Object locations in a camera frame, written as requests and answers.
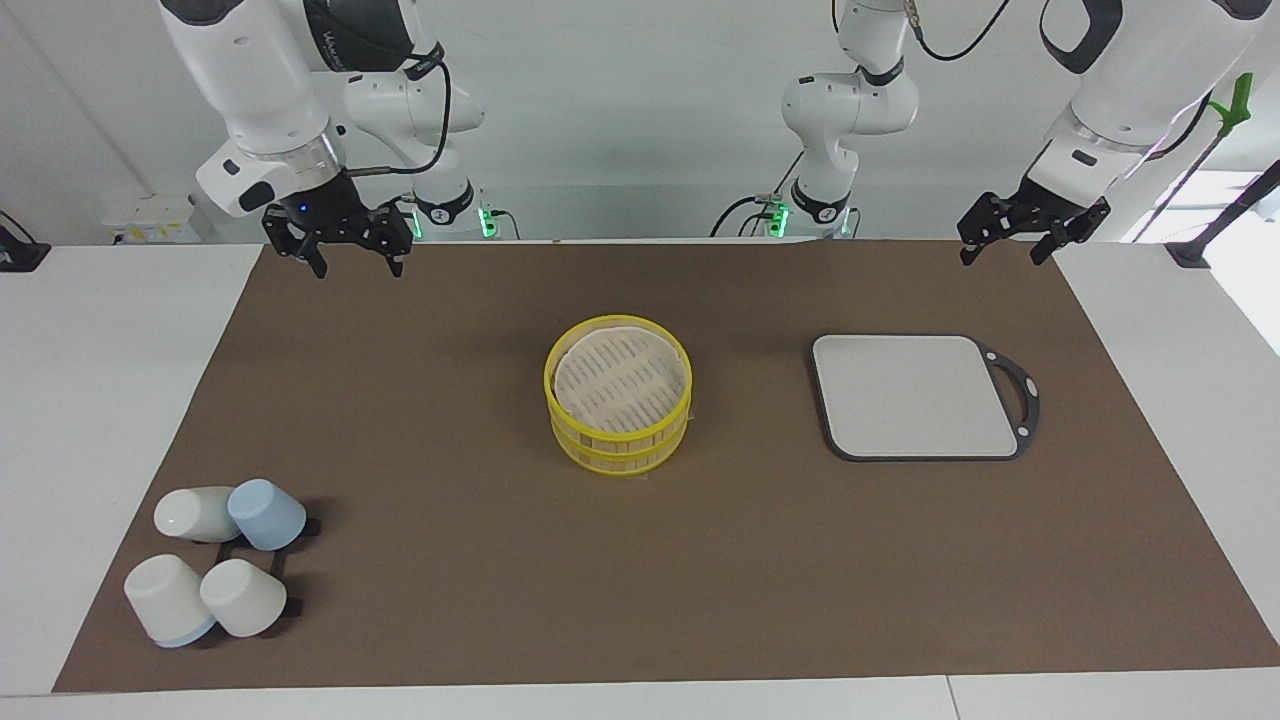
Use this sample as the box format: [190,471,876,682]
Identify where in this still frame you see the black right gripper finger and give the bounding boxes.
[368,203,414,278]
[262,205,329,279]

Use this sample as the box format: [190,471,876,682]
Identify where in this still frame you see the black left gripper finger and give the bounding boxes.
[957,193,1013,267]
[1032,198,1112,267]

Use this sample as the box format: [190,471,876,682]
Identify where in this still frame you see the white perforated steamer liner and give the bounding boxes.
[554,322,684,437]

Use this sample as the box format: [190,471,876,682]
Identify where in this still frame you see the yellow rimmed bamboo steamer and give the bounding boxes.
[544,314,694,478]

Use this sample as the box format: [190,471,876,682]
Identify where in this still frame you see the grey cutting board dark rim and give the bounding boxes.
[810,334,1041,463]

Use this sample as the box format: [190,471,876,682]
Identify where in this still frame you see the green clip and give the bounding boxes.
[1208,72,1254,136]

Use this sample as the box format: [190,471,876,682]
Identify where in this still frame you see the black table clamp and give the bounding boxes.
[0,210,51,273]

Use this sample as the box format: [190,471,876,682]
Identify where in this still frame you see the light blue plastic cup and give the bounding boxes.
[228,479,307,552]

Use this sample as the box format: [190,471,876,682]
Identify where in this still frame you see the black cup rack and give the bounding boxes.
[205,518,323,623]

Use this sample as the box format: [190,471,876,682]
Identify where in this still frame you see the white plastic cup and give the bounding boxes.
[153,486,241,543]
[124,555,216,648]
[199,559,288,638]

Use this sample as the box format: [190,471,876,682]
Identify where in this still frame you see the brown table mat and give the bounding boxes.
[52,240,1280,694]

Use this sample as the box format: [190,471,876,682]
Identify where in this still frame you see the black camera stand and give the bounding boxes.
[1165,160,1280,269]

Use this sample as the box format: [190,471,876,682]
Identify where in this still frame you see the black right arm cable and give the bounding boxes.
[345,40,453,179]

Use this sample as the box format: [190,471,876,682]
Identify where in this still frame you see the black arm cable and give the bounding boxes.
[345,40,453,179]
[905,0,1011,63]

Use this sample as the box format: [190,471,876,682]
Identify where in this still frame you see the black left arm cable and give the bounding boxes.
[905,0,1011,63]

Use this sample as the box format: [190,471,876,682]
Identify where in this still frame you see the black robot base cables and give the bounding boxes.
[710,150,801,239]

